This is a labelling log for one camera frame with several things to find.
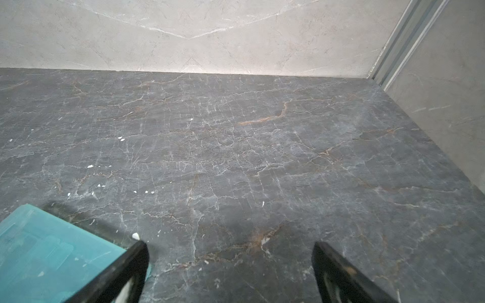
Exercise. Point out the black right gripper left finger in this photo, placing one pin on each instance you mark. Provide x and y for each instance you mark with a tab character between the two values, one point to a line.
122	281

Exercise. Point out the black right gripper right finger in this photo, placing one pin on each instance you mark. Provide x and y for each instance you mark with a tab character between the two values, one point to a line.
338	280

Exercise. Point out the teal translucent ruler set case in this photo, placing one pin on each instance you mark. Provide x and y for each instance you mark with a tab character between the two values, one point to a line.
46	259

